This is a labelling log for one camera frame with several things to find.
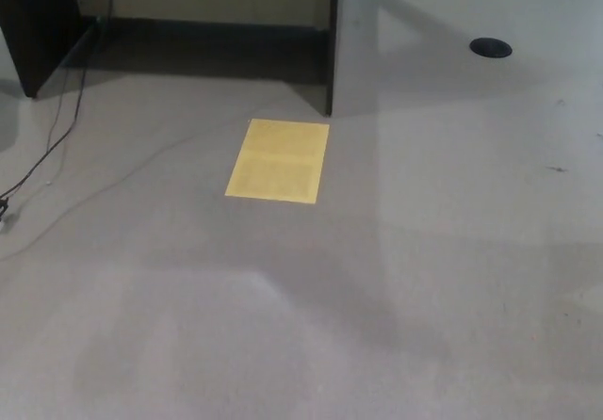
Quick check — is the dark wooden desk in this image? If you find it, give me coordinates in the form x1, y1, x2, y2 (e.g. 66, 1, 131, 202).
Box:
0, 0, 381, 118

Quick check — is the grey floor cable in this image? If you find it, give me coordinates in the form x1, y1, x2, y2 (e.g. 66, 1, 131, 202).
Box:
0, 119, 252, 262

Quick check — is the yellow paper sheet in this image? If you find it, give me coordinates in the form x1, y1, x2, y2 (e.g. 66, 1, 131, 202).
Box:
224, 118, 331, 203

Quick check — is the black round floor grommet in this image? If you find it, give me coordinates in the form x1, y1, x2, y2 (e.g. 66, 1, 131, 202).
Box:
469, 37, 513, 58

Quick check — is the thin black cable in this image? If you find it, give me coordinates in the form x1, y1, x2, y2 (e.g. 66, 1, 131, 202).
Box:
44, 14, 105, 155

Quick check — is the thick black power cable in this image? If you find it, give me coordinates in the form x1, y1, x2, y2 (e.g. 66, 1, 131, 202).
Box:
0, 0, 119, 201

